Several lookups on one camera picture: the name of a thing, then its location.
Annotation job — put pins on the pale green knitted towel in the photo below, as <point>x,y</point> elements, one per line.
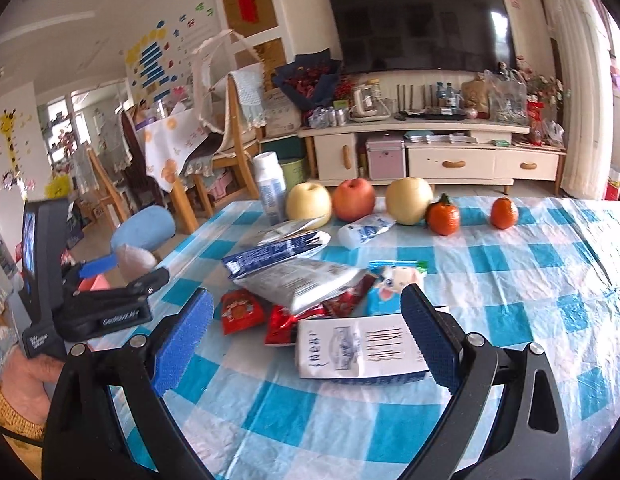
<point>250,97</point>

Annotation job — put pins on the black television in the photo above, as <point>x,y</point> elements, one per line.
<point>419,25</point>

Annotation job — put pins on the black tray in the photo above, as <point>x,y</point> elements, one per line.
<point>444,113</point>

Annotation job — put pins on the brown paper bag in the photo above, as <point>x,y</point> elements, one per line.
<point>474,95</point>

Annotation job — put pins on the dark wooden chair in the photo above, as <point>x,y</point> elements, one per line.
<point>137,160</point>

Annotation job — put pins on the clear water bottle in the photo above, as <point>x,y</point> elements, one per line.
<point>455,96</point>

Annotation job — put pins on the clear plastic bag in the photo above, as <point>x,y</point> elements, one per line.
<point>504,95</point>

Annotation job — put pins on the pink storage box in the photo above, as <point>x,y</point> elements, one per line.
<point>384,157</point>

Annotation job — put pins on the display shelf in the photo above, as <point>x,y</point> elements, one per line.
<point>60,135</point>

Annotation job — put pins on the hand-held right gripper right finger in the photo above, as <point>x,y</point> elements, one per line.
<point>429,340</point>

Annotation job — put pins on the white kitchen appliance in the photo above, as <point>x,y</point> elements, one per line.
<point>367,102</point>

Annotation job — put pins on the white orange print cloth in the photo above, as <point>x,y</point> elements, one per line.
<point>172,145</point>

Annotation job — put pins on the large silver snack bag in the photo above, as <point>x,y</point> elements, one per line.
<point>300,285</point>

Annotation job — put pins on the red apple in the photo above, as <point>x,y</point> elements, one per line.
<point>354,200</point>

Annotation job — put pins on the yellow apple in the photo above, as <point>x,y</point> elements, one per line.
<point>309,205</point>

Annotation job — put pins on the grey lace chair cover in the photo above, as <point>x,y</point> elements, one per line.
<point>102,157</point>

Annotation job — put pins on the white lace curtain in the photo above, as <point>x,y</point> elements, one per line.
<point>582,85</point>

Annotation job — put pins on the cream television cabinet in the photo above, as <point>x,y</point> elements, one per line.
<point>439,162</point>

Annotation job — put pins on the dark green box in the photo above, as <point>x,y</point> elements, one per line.
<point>282,147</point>

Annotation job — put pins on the small white drink bottle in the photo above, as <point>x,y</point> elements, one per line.
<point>365,231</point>

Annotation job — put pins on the pink stool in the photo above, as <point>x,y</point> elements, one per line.
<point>220,184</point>

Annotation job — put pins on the white printed sack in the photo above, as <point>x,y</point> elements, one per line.
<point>280,110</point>

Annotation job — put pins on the white plastic bottle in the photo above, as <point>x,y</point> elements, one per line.
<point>267,185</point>

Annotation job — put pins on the blue white snack bag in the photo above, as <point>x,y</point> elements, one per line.
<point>270,255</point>

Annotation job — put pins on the small silver foil packet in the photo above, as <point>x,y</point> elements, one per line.
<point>285,230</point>

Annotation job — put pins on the small red persimmon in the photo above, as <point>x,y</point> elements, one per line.
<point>442,217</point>
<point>504,213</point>

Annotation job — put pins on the stack of books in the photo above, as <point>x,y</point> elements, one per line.
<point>439,137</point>

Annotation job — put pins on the light blue cartoon packet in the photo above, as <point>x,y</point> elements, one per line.
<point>389,285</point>

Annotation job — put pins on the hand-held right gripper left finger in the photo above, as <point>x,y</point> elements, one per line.
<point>185,340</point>

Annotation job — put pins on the white milk carton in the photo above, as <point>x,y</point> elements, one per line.
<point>355,350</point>

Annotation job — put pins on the row of grey metal rods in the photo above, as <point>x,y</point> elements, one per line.
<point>414,97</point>

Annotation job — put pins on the shiny red snack bag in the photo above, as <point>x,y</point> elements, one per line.
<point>285,327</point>

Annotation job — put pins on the person's left hand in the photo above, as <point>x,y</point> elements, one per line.
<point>35,375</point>

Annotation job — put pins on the green waste bin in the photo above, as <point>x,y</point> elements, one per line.
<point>294,172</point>

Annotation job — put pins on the small red persimmon left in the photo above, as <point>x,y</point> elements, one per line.
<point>442,217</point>

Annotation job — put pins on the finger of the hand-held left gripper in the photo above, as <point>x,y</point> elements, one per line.
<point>140,286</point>
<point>97,266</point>

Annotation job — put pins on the yellow bag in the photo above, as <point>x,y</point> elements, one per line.
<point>57,187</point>

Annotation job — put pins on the blue round stool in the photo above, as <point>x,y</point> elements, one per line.
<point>142,227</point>

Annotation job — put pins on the red shopping bag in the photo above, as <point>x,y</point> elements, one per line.
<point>614,187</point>

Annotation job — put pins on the small red persimmon right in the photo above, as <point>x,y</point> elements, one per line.
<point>504,213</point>

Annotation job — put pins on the yellow pear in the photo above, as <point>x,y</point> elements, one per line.
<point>409,201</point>

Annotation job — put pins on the cream lace food cover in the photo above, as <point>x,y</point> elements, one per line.
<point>205,90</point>

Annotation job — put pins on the blue white checkered tablecloth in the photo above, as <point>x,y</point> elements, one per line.
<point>340,410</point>

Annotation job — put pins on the person's left forearm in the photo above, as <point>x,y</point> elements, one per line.
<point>12,412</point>

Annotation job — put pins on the light wooden chair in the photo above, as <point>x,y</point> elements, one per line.
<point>105,185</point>
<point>235,150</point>

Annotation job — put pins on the yellow giraffe wall sticker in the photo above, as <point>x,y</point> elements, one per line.
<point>7,130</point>

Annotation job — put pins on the blue yellow wall stickers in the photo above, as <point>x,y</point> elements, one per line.
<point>150,60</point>

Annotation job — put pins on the dried flower bunch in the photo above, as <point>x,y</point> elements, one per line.
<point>544,90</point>

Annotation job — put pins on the cluster of small silver cans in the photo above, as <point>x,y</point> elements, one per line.
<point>327,117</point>

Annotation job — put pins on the dark blue flower bouquet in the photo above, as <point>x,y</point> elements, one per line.
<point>310,80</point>

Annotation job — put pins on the red orange snack packet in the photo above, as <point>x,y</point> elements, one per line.
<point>240,312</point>

